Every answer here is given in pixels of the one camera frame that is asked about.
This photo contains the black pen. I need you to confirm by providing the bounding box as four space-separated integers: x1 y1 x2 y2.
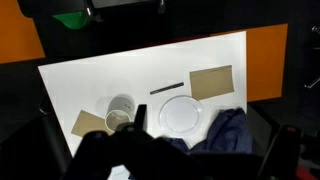
149 82 184 95

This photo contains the green object on floor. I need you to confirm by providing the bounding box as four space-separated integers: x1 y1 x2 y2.
54 11 89 30

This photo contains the dark blue cloth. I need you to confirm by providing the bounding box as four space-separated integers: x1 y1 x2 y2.
166 108 253 154

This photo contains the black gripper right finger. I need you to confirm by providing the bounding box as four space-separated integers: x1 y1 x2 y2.
258 125 302 180

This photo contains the white ceramic mug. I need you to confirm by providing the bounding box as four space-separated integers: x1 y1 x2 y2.
105 94 135 132

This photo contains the small white plate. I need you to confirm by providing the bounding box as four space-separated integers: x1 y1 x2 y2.
159 96 205 137

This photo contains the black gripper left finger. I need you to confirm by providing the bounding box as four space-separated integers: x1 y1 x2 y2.
115 104 147 138

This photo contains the brown paper napkin near mug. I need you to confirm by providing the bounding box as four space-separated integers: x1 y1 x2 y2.
71 110 112 137

